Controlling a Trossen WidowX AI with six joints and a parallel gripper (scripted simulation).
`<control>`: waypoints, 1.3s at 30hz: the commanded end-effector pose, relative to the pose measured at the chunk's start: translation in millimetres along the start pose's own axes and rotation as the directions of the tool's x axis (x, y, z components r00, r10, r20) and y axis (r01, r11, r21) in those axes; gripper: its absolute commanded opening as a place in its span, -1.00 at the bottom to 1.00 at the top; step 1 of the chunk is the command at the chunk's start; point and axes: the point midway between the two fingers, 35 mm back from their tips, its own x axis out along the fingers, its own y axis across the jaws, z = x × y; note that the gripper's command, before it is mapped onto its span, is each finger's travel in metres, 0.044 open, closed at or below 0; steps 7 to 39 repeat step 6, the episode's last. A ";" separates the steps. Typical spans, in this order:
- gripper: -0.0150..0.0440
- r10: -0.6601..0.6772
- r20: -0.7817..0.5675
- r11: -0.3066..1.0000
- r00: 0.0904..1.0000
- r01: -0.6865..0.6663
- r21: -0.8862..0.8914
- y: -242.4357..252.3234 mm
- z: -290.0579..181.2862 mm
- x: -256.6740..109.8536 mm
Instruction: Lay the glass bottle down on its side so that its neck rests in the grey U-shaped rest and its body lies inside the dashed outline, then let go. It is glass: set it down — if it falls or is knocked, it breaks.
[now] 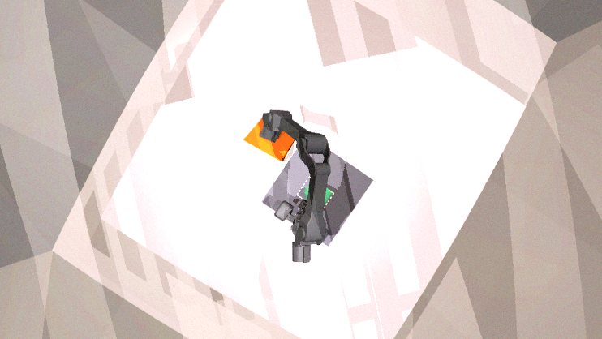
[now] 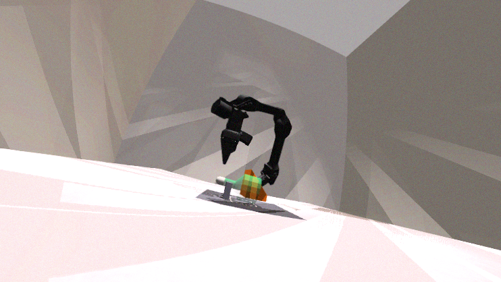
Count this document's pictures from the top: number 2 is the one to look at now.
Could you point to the green glass bottle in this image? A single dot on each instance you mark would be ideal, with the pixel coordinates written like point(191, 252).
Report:
point(247, 188)

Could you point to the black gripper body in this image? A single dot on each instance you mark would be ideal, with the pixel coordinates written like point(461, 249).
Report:
point(230, 132)

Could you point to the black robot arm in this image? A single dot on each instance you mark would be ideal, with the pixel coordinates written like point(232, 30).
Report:
point(225, 109)

